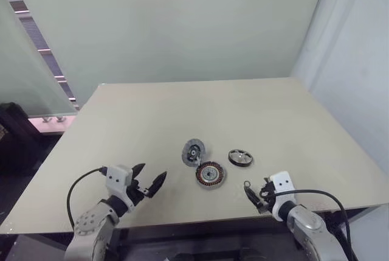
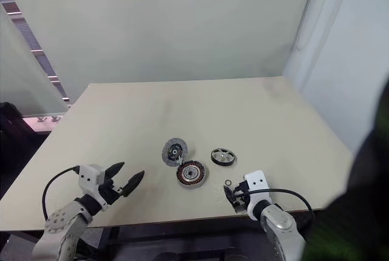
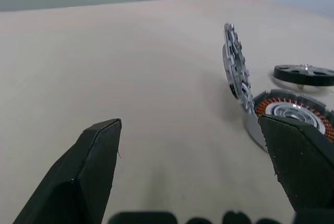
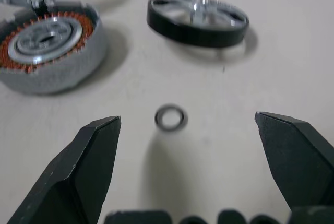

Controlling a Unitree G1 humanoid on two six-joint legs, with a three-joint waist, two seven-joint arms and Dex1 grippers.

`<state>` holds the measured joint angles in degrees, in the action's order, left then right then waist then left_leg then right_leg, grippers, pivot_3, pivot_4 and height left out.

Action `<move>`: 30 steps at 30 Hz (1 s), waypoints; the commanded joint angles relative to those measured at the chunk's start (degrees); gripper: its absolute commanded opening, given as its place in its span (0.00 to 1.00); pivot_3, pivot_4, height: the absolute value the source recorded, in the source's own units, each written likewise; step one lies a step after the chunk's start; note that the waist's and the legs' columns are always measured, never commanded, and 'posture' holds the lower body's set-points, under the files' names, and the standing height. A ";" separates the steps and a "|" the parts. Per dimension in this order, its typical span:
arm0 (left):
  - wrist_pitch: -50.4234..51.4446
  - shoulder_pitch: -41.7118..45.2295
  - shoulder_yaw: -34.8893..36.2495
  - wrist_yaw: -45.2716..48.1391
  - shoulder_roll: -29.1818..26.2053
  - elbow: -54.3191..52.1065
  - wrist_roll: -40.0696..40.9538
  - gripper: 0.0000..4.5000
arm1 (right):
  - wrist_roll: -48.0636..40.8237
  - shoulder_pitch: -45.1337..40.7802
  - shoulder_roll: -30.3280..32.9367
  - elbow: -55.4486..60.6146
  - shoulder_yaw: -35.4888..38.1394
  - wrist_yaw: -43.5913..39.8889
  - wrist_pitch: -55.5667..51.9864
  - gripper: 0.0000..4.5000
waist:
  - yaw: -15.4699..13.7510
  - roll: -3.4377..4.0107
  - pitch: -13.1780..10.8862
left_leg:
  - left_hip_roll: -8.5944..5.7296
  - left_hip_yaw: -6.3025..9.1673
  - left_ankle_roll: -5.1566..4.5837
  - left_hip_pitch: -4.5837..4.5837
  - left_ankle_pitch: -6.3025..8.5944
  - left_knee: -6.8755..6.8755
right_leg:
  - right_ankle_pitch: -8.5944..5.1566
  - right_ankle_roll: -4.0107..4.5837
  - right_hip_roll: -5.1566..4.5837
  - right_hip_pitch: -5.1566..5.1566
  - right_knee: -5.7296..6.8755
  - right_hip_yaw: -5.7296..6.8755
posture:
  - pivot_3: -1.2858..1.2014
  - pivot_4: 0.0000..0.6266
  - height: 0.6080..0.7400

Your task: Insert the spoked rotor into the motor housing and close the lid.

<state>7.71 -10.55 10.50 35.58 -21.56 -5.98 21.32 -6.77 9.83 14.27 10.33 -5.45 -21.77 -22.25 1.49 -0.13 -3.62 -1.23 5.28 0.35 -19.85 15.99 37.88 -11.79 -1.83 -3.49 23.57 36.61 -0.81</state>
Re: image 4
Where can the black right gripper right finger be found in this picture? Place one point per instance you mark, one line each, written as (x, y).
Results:
(300, 161)

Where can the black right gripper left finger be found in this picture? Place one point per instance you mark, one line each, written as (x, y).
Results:
(73, 171)

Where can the grey motor housing copper windings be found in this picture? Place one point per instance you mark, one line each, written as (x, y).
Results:
(65, 77)

